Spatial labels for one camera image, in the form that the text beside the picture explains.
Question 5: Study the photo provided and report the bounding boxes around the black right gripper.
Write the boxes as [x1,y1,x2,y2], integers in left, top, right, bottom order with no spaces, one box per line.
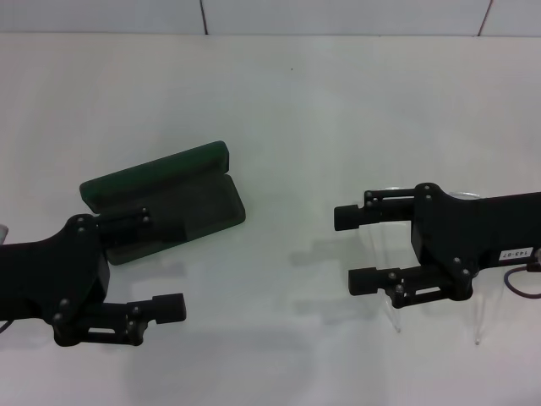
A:
[333,182,541,309]

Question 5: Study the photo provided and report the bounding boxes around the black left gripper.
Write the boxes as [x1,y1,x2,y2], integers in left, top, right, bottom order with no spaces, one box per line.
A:
[0,206,188,348]

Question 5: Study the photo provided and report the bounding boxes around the clear plastic glasses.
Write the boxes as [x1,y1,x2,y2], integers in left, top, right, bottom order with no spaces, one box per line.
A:
[367,184,491,346]

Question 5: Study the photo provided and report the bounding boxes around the green glasses case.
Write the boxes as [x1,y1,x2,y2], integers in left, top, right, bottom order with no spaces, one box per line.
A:
[79,140,247,266]

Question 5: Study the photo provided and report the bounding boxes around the right gripper cable with plugs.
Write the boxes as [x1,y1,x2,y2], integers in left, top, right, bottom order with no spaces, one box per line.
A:
[504,248,541,298]

